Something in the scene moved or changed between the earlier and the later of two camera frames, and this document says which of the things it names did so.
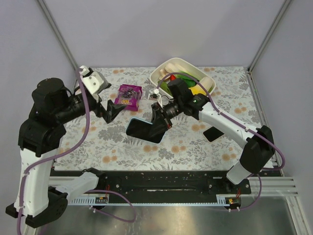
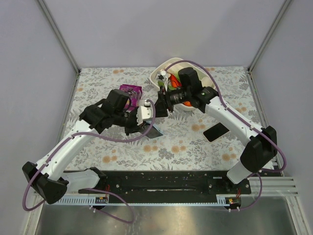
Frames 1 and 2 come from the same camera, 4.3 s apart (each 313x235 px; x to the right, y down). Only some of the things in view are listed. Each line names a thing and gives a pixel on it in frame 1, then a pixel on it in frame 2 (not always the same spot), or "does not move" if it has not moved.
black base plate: (167, 183) does not move
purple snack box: (129, 95) does not move
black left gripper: (101, 109) → (133, 126)
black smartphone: (212, 133) does not move
